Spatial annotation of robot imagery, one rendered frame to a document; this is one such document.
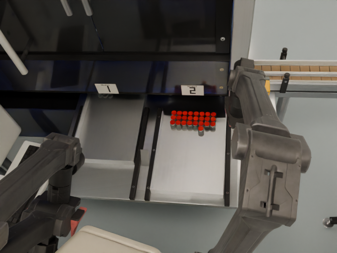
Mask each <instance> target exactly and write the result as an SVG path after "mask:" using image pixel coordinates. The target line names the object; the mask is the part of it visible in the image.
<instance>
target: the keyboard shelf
mask: <svg viewBox="0 0 337 253"><path fill-rule="evenodd" d="M29 145H32V146H36V147H40V145H41V144H40V143H35V142H31V141H24V143H23V144H22V146H21V148H20V150H19V151H18V153H17V155H16V157H15V158H14V160H13V162H12V164H11V165H10V167H9V169H8V171H7V172H6V174H5V176H6V175H7V174H8V173H10V172H11V171H12V170H13V169H15V168H16V167H17V166H18V164H19V163H20V161H21V159H22V157H23V155H24V154H25V152H26V150H27V148H28V146H29ZM3 177H4V176H3V175H0V180H1V179H2V178H3ZM48 181H49V180H47V181H46V182H45V183H44V184H43V185H42V186H41V187H40V188H39V190H38V192H37V194H36V196H35V198H36V197H37V196H38V195H41V194H42V193H43V192H44V191H45V190H46V188H47V186H48V184H49V182H48Z"/></svg>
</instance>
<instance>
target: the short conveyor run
mask: <svg viewBox="0 0 337 253"><path fill-rule="evenodd" d="M287 50H288V49H287V48H283V49H282V52H281V55H280V59H279V60H254V65H255V66H254V69H257V70H262V71H264V73H265V76H269V78H270V80H269V81H270V92H275V97H301V98H337V60H286V56H287Z"/></svg>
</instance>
